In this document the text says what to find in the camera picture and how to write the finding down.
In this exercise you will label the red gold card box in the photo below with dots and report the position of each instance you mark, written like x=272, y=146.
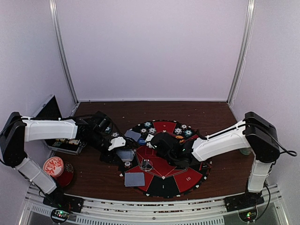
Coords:
x=74, y=141

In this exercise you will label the right aluminium frame post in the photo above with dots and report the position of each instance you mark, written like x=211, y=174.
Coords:
x=243, y=51

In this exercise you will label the black gold card box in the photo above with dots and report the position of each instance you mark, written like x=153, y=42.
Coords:
x=61, y=140

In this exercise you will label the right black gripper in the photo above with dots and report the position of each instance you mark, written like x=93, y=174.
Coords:
x=178, y=139

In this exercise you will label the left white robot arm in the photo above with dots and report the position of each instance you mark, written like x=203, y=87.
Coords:
x=19, y=130

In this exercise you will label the white chips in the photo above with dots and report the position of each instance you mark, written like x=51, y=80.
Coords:
x=178, y=131
x=152, y=130

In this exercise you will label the front aluminium rail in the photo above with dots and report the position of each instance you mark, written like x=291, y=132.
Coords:
x=209, y=211

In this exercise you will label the blue playing card deck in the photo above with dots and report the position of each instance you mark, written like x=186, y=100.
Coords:
x=125, y=155

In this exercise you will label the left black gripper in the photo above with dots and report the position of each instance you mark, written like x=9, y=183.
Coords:
x=109, y=157

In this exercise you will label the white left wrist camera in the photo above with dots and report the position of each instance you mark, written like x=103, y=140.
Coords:
x=116, y=143

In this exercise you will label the triangular all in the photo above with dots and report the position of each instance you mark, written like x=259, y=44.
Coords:
x=205, y=165

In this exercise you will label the red floral round tin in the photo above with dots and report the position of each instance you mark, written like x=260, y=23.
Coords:
x=54, y=167

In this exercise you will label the round red black poker mat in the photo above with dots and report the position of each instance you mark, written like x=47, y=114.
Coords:
x=165, y=180

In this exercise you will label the blue small blind button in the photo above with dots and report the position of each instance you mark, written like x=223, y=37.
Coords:
x=141, y=141

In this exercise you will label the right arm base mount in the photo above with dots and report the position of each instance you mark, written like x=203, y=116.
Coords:
x=240, y=202

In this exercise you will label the left aluminium frame post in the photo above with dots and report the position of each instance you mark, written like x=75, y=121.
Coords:
x=62, y=54

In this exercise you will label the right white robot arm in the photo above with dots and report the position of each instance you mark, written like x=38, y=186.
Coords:
x=253, y=132

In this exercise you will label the patterned paper cup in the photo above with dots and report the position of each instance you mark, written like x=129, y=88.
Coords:
x=246, y=151

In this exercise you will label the red black chips seat three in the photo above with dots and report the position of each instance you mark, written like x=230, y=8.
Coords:
x=128, y=164

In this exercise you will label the dark red round lid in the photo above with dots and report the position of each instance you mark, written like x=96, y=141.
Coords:
x=67, y=175

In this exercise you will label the aluminium frame post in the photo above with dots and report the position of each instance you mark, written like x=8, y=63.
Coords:
x=62, y=54
x=243, y=51

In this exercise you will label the white grey chip stack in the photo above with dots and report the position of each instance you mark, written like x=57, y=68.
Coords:
x=115, y=134

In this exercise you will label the green chips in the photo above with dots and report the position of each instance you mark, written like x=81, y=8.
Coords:
x=188, y=133
x=148, y=124

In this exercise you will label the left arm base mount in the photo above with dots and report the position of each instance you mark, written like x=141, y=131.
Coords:
x=59, y=200

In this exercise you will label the aluminium poker case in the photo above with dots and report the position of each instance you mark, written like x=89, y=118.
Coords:
x=50, y=109

